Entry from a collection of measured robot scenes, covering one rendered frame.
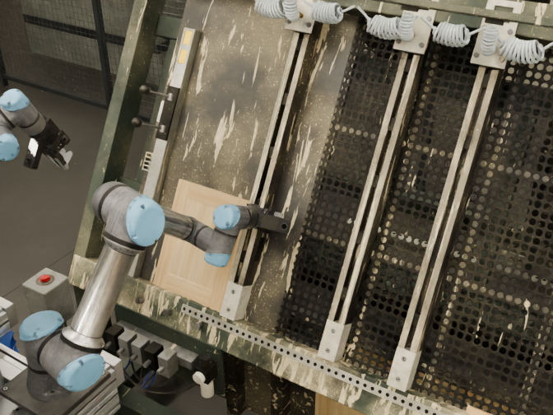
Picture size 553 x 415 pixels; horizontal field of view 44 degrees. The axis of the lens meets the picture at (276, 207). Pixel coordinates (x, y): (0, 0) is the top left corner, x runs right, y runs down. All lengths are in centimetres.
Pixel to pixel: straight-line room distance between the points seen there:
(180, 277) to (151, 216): 83
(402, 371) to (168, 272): 95
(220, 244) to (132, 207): 41
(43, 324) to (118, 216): 38
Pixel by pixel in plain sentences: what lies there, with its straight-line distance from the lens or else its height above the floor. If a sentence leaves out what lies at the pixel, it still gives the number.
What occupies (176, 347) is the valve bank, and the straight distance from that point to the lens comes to 260.
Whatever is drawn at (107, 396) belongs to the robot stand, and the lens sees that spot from 225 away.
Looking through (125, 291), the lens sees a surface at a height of 85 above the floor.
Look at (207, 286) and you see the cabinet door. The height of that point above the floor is 95.
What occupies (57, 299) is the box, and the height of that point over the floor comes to 87.
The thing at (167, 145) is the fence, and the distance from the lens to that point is 261.
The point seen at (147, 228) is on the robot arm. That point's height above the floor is 154.
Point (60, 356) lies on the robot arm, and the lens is 189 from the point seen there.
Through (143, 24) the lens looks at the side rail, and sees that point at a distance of 277.
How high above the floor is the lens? 252
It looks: 32 degrees down
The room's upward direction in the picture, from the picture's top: straight up
